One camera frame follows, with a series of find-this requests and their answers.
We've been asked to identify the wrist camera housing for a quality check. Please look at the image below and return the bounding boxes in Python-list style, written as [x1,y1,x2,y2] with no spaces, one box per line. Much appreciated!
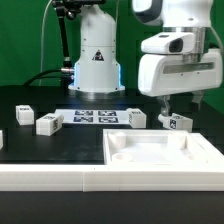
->
[141,32,196,54]

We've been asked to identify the white tag sheet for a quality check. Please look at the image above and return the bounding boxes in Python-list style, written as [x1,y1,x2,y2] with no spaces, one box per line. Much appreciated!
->
[55,109,129,125]

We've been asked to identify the white square table top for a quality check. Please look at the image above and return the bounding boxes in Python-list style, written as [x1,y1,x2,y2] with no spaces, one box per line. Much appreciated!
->
[103,129,212,166]

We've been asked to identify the white cable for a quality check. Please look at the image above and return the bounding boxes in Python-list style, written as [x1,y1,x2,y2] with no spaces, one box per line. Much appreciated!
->
[39,0,54,87]

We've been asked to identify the white fence wall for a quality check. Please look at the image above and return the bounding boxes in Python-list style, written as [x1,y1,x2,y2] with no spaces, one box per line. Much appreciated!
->
[191,133,224,166]
[0,164,224,192]

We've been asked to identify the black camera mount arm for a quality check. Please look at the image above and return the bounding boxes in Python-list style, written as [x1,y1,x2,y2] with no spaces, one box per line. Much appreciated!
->
[52,0,107,67]

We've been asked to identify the white right fence wall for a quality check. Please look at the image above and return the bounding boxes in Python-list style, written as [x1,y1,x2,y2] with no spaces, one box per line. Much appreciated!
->
[191,133,224,166]

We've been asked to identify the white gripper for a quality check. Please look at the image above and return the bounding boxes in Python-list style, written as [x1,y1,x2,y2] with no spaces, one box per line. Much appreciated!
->
[138,49,222,117]

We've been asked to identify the black cable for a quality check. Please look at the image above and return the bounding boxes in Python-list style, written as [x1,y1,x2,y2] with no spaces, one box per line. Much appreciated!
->
[23,68,75,88]

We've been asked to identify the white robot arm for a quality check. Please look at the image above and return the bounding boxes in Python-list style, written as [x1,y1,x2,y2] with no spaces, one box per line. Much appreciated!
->
[69,0,223,102]

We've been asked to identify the white front fence wall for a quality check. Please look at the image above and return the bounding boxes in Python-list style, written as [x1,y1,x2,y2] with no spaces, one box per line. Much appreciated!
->
[0,164,224,192]

